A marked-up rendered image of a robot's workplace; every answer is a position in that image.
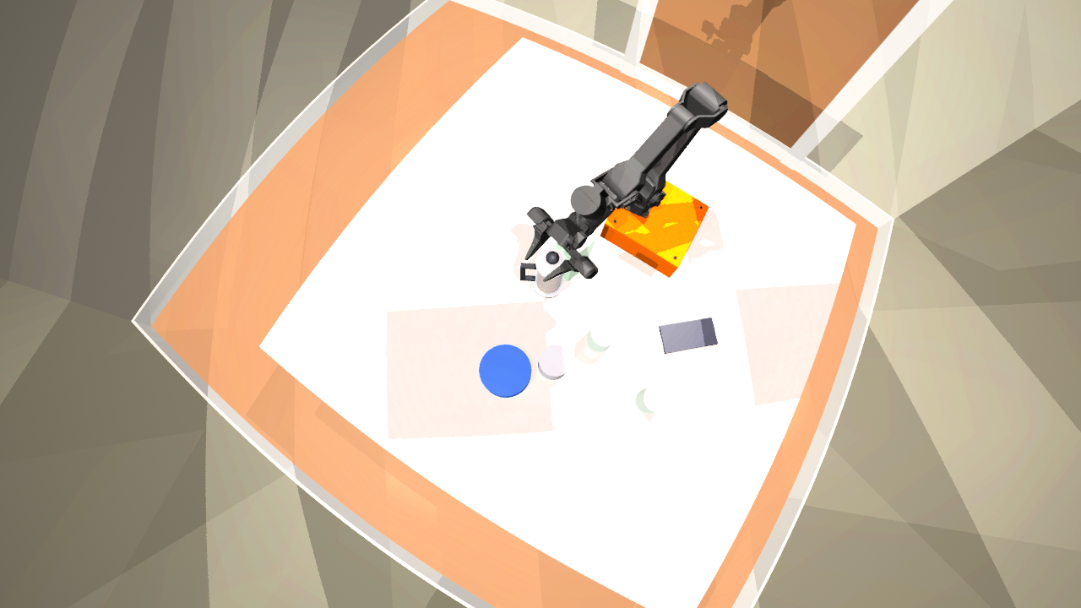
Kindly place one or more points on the blue short cylinder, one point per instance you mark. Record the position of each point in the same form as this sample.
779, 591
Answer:
505, 371

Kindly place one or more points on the clear glass cylinder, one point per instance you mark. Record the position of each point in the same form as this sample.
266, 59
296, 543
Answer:
653, 399
602, 335

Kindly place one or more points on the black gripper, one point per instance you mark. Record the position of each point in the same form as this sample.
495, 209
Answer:
578, 262

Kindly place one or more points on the glass coffee press with plunger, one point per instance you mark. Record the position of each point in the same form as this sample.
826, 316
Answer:
547, 260

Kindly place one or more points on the grey cylinder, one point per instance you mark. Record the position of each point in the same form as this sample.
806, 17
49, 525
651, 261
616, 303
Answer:
554, 362

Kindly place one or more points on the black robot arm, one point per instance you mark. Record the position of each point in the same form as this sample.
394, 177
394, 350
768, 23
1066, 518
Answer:
636, 184

